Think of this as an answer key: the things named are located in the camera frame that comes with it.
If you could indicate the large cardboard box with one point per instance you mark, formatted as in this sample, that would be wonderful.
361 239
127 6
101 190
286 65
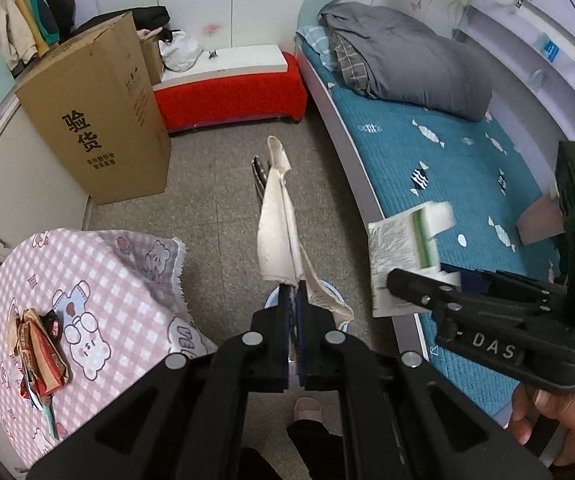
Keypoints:
97 110

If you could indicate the dark red candy wrapper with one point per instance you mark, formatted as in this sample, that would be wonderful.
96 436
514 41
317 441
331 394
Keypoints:
53 325

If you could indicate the pink checked tablecloth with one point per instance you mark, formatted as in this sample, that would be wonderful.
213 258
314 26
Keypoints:
117 285

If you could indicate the green shirt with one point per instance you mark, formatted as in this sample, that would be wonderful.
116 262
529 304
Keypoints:
47 15

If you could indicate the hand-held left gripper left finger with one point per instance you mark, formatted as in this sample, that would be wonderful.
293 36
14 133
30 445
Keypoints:
270 355

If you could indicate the white lower cabinet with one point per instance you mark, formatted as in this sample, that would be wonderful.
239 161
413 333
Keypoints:
17 185

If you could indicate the small blue box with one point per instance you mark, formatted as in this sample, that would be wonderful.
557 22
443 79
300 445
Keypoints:
550 49

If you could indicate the white green paper box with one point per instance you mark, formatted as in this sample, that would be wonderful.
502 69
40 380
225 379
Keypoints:
392 245

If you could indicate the beige cloth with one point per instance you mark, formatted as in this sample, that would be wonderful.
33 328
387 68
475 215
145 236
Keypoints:
277 230

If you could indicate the black clothing pile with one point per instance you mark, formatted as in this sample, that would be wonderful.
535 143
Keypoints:
137 17

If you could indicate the white plastic bag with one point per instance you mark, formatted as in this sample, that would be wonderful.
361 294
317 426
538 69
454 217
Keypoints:
180 50

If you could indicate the teal bunk bed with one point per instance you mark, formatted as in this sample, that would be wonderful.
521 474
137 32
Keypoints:
350 165

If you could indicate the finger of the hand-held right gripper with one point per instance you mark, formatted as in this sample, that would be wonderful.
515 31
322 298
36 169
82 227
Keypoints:
417 290
517 287

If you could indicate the brown snack wrapper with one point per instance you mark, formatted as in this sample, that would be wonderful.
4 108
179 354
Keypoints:
45 365

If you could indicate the blue checked pillow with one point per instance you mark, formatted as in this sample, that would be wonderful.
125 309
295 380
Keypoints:
317 42

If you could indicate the yellow shirt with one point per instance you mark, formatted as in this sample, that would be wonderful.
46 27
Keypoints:
37 37

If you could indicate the pink slipper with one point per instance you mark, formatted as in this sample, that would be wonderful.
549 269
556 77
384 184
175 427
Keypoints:
308 409

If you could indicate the plaid pillow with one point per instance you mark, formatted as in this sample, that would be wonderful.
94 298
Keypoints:
350 65

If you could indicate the teal patterned bed sheet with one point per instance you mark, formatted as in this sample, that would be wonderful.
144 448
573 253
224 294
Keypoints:
442 185

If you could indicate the blue plastic bin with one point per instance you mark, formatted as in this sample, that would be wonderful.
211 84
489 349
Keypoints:
271 300

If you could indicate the small cardboard box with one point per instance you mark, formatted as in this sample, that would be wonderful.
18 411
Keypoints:
151 57

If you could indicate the small pink butterfly sticker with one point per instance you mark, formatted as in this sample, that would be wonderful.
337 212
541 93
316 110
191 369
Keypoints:
416 4

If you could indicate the white wardrobe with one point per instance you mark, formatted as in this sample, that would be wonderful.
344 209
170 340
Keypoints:
247 5

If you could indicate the grey duvet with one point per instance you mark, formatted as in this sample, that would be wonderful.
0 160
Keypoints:
417 60

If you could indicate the pale green wrapper strip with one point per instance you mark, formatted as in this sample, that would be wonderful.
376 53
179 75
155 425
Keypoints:
51 417

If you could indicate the red bench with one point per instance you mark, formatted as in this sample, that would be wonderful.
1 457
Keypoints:
227 100

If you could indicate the person's black pants leg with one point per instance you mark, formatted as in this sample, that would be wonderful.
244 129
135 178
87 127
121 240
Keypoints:
312 450

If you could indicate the cream jacket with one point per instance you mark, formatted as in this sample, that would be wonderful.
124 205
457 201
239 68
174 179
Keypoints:
12 25

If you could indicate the pale pink butterfly sticker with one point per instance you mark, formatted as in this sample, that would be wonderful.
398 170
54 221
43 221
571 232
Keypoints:
211 29

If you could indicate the white bench top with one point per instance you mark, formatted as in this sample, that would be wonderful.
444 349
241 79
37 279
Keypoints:
237 62

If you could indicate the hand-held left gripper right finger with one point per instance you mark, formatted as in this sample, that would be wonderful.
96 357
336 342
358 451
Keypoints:
317 355

